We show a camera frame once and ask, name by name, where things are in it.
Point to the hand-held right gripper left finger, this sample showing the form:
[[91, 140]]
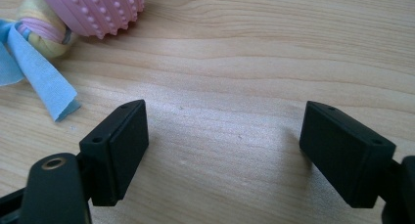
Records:
[[120, 152]]

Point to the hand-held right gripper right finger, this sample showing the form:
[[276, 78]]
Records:
[[345, 158]]

